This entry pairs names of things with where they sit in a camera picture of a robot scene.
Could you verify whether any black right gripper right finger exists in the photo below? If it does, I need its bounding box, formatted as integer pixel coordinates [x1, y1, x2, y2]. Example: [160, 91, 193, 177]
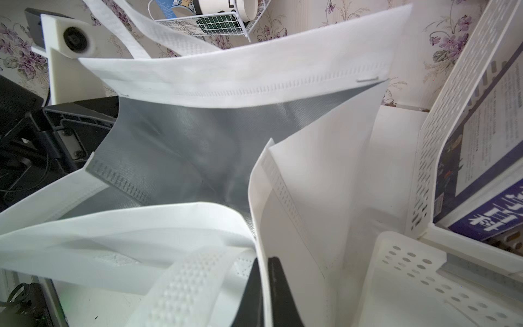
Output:
[268, 257, 304, 327]

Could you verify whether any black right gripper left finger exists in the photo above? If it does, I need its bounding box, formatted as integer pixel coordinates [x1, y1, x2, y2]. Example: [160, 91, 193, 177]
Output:
[231, 259, 264, 327]

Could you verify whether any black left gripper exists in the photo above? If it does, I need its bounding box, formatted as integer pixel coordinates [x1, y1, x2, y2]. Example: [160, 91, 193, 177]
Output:
[1, 78, 118, 211]

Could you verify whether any white insulated delivery bag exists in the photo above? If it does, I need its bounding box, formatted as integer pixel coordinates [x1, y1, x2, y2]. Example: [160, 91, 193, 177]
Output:
[1, 1, 413, 326]

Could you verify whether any white perforated plastic tray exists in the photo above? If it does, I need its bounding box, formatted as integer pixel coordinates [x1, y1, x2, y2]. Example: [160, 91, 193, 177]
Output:
[354, 232, 522, 326]

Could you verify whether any purple white book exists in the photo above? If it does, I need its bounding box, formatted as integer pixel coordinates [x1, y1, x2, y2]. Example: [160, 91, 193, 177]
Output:
[433, 46, 522, 242]

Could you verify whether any white black cylinder can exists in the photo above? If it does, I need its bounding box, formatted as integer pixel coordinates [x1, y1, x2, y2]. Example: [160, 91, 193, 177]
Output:
[193, 0, 258, 21]

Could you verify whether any white plastic file organizer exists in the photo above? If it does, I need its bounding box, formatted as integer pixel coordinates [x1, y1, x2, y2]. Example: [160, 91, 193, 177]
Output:
[405, 1, 522, 279]

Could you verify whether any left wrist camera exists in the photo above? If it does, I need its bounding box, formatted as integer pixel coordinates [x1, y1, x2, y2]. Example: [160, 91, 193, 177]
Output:
[25, 8, 106, 105]

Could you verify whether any white wire wall basket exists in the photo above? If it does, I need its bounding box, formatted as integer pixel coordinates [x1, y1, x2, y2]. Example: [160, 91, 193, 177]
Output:
[153, 1, 270, 42]

